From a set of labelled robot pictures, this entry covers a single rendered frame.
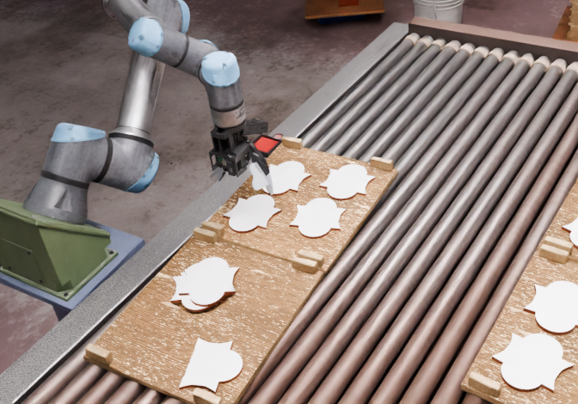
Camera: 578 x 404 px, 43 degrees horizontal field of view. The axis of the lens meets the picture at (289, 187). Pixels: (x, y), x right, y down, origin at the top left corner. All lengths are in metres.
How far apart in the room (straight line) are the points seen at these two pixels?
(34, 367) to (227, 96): 0.69
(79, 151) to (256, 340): 0.63
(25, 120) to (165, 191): 1.21
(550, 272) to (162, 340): 0.83
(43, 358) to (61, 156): 0.47
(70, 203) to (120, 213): 1.71
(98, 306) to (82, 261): 0.15
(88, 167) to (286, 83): 2.57
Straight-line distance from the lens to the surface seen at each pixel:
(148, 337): 1.58
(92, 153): 1.81
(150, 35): 1.57
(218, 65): 1.53
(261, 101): 4.12
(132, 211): 3.50
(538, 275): 1.65
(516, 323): 1.54
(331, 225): 1.74
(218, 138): 1.61
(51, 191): 1.80
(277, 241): 1.73
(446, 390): 1.44
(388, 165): 1.90
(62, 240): 1.75
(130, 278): 1.76
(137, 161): 1.86
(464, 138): 2.06
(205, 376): 1.47
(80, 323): 1.70
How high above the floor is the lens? 2.07
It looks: 37 degrees down
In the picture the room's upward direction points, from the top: 8 degrees counter-clockwise
